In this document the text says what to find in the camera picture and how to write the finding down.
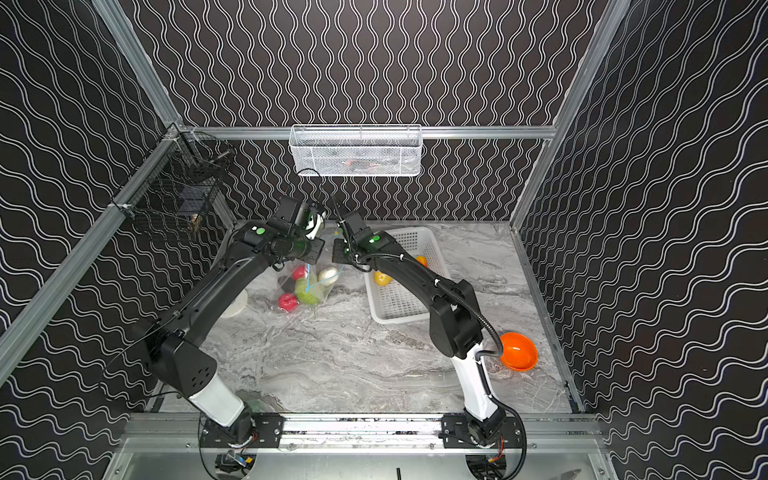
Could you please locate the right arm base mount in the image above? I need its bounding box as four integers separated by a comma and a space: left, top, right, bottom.
438, 410, 523, 449

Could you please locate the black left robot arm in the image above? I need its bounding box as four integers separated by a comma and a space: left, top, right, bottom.
137, 196, 327, 428

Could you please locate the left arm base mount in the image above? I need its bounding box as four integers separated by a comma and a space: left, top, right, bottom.
199, 413, 285, 449

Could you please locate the red apple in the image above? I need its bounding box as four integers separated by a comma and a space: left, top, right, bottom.
278, 293, 300, 312

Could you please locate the white tape roll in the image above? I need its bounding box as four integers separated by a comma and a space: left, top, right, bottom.
221, 289, 248, 318

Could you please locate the white plastic basket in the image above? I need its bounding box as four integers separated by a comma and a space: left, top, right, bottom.
365, 226, 449, 325

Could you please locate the black wire wall basket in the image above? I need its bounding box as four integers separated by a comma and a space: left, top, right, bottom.
120, 132, 236, 244

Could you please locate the clear wall basket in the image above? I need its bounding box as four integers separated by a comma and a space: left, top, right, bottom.
288, 124, 424, 177

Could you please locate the orange plastic bowl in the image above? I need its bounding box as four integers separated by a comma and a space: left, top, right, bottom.
500, 332, 539, 372

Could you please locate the green cabbage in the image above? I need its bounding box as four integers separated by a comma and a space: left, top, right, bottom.
294, 278, 327, 305

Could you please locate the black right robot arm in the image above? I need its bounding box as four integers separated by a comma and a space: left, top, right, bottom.
333, 209, 528, 479

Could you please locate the white daikon radish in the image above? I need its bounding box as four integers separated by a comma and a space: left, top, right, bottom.
318, 267, 340, 287

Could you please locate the clear zip top bag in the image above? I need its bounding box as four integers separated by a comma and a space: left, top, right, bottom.
276, 259, 344, 313

